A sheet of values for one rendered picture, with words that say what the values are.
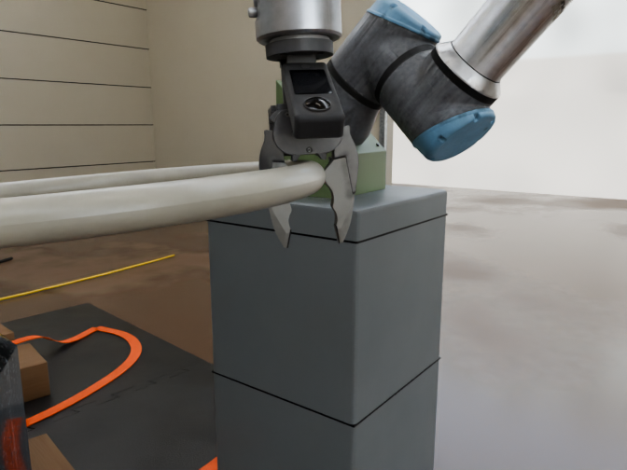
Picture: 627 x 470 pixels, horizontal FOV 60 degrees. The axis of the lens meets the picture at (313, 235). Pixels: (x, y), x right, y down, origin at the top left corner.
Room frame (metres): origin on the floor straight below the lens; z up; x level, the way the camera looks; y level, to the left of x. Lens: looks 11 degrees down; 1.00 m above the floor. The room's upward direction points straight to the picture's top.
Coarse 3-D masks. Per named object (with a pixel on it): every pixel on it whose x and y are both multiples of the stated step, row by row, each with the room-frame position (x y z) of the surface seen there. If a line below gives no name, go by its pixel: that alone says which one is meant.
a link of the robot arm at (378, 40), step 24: (384, 0) 1.10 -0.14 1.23; (360, 24) 1.14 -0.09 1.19; (384, 24) 1.09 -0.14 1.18; (408, 24) 1.07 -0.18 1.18; (360, 48) 1.12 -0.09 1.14; (384, 48) 1.08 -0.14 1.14; (408, 48) 1.07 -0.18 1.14; (432, 48) 1.09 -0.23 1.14; (360, 72) 1.12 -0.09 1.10; (384, 72) 1.08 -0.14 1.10
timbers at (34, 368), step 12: (0, 324) 2.30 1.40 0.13; (12, 336) 2.20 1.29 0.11; (24, 348) 1.99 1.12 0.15; (24, 360) 1.88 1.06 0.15; (36, 360) 1.88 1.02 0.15; (24, 372) 1.81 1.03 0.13; (36, 372) 1.84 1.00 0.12; (48, 372) 1.86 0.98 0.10; (24, 384) 1.81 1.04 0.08; (36, 384) 1.84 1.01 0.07; (48, 384) 1.86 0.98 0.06; (24, 396) 1.81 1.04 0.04; (36, 396) 1.83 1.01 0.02
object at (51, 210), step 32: (288, 160) 0.64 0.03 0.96; (0, 192) 0.69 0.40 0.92; (32, 192) 0.71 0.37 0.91; (64, 192) 0.33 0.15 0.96; (96, 192) 0.33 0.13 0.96; (128, 192) 0.34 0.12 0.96; (160, 192) 0.35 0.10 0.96; (192, 192) 0.36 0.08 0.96; (224, 192) 0.37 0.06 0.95; (256, 192) 0.39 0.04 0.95; (288, 192) 0.43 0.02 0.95; (0, 224) 0.31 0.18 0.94; (32, 224) 0.31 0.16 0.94; (64, 224) 0.32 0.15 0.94; (96, 224) 0.32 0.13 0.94; (128, 224) 0.33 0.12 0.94; (160, 224) 0.35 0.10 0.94
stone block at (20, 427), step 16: (0, 336) 0.94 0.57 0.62; (0, 352) 0.92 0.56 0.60; (16, 352) 0.95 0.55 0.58; (0, 368) 0.90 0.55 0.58; (16, 368) 0.95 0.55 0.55; (0, 384) 0.89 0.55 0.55; (16, 384) 0.94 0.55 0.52; (0, 400) 0.88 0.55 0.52; (16, 400) 0.93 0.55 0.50; (0, 416) 0.88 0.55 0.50; (16, 416) 0.93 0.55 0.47; (0, 432) 0.87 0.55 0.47; (16, 432) 0.92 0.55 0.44; (0, 448) 0.86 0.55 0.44; (16, 448) 0.91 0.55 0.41; (0, 464) 0.86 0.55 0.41; (16, 464) 0.91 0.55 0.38
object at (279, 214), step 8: (272, 168) 0.56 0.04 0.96; (272, 208) 0.56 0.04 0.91; (280, 208) 0.56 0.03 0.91; (288, 208) 0.56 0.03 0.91; (272, 216) 0.57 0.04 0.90; (280, 216) 0.56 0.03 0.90; (288, 216) 0.56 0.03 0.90; (272, 224) 0.57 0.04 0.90; (280, 224) 0.56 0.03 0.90; (288, 224) 0.56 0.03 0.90; (280, 232) 0.57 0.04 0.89; (288, 232) 0.56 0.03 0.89; (280, 240) 0.57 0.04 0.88; (288, 240) 0.57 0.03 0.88
